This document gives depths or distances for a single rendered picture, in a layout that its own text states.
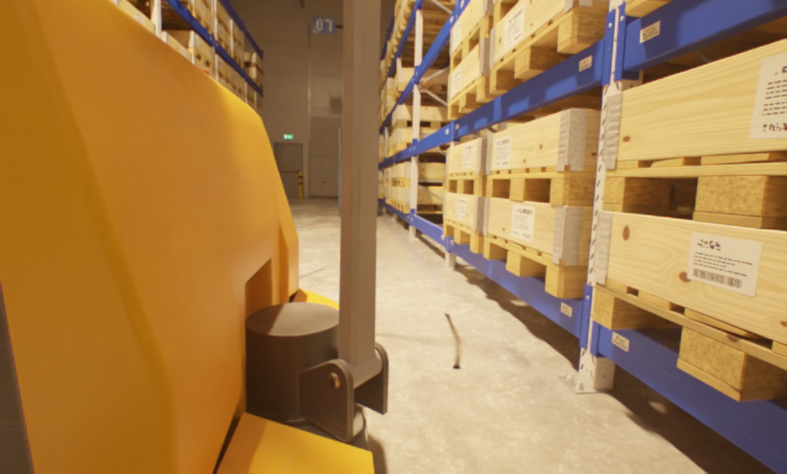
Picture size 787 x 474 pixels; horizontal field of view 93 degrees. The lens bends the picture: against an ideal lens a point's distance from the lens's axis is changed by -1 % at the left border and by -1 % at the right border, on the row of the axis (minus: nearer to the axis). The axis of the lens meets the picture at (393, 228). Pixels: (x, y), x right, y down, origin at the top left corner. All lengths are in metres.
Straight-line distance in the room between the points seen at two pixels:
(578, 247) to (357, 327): 1.09
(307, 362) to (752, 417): 0.91
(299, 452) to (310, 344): 0.18
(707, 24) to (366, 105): 0.90
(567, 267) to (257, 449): 1.24
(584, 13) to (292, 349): 1.42
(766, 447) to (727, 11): 0.92
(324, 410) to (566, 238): 1.10
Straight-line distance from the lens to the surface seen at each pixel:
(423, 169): 5.23
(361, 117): 0.57
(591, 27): 1.64
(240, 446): 0.54
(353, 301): 0.58
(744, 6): 1.19
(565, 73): 1.73
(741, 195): 1.00
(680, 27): 1.31
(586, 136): 1.54
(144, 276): 0.36
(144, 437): 0.38
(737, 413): 1.16
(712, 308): 1.05
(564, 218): 1.50
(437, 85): 6.34
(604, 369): 1.55
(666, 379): 1.28
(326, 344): 0.69
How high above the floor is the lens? 0.69
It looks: 7 degrees down
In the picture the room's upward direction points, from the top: 1 degrees clockwise
